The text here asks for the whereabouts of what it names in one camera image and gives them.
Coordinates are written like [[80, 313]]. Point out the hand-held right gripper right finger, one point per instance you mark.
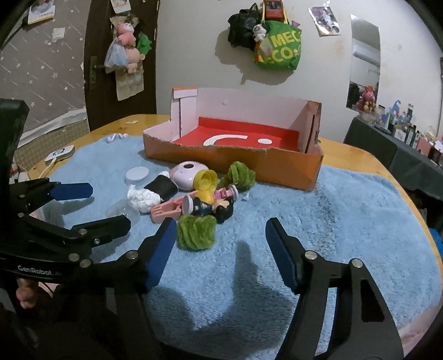
[[282, 256]]

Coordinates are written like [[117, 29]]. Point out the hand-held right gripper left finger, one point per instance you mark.
[[161, 251]]

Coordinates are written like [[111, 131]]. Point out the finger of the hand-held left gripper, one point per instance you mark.
[[72, 191], [107, 228]]

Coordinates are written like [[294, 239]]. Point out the clear plastic box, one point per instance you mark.
[[121, 211]]

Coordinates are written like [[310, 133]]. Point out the pink clothes peg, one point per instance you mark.
[[166, 211]]

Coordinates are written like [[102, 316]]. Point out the white round lid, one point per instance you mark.
[[137, 174]]

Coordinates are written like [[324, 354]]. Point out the black and white cloth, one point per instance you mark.
[[162, 187]]

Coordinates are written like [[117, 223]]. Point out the dark-haired toy figure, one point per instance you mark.
[[211, 207]]

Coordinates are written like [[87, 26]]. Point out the blonde toy doll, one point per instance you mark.
[[207, 180]]

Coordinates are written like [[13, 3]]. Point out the orange cardboard box red floor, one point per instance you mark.
[[225, 162]]

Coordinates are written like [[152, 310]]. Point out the person's left hand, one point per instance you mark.
[[26, 293]]

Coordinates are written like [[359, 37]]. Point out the white square device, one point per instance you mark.
[[59, 154]]

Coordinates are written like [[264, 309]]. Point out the light blue fluffy mat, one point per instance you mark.
[[346, 214]]

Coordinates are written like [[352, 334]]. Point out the pink round device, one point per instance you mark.
[[185, 174]]

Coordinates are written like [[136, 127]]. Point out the dark brown door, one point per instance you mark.
[[100, 107]]

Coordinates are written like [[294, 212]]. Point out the clear plastic bag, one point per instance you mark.
[[113, 57]]

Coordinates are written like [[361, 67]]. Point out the side table with dark cloth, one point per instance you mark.
[[373, 142]]

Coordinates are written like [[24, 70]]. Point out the pink plush toy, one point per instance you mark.
[[133, 57]]

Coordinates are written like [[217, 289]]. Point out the green plush toy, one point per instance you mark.
[[143, 43]]

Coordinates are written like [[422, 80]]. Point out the pink pig plush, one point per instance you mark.
[[126, 33]]

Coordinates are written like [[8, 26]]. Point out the pink rabbit plush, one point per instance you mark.
[[367, 98]]

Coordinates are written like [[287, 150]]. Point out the row of bottles and boxes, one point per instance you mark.
[[408, 124]]

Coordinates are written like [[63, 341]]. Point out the green shopping bag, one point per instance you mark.
[[278, 45]]

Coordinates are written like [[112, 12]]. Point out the small panda plush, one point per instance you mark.
[[259, 32]]

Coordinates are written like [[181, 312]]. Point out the black bag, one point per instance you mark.
[[244, 29]]

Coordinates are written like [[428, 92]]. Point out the booklet on wall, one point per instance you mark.
[[41, 8]]

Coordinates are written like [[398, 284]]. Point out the wall mirror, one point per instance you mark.
[[363, 41]]

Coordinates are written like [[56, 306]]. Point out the wall photo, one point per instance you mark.
[[325, 20]]

